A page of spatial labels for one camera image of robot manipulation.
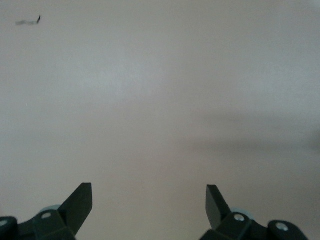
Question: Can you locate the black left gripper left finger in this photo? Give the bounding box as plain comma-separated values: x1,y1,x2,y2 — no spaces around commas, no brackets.
0,183,94,240

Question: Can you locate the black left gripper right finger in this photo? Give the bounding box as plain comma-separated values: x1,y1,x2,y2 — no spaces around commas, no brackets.
199,184,308,240

